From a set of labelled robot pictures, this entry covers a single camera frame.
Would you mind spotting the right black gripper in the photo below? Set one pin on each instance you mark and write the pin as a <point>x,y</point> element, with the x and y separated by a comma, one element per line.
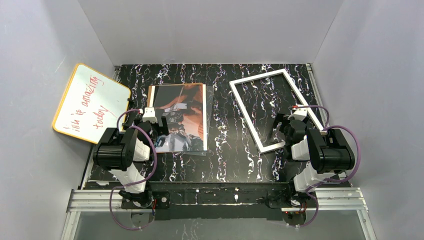
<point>284,124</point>

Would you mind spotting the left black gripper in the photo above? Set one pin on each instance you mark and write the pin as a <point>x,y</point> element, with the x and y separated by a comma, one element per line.
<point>171,119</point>

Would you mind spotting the wooden picture frame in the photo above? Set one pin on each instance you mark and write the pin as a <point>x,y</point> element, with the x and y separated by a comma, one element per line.
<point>262,92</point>

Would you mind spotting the printed photo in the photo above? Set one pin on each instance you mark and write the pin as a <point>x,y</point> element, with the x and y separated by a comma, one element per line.
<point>182,117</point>

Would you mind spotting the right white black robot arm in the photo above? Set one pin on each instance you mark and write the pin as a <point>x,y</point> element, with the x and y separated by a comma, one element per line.
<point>325,154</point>

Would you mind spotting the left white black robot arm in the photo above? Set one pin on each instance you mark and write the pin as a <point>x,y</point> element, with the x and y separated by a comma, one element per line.
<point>117,152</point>

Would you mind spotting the black marble pattern mat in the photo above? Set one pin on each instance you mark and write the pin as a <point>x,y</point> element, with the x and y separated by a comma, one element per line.
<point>232,155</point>

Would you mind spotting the yellow rimmed whiteboard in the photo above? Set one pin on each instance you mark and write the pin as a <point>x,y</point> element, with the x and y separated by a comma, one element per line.
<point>91,103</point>

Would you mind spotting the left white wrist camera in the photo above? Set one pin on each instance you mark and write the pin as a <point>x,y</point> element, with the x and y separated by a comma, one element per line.
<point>148,114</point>

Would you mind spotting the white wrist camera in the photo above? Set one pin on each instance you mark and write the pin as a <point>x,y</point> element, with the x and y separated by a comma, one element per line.
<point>148,114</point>
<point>298,113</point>

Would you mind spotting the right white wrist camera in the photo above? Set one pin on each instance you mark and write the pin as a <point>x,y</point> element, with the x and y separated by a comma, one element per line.
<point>298,113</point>

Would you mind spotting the aluminium rail base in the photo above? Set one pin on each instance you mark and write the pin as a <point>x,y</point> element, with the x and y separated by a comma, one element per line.
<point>222,202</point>

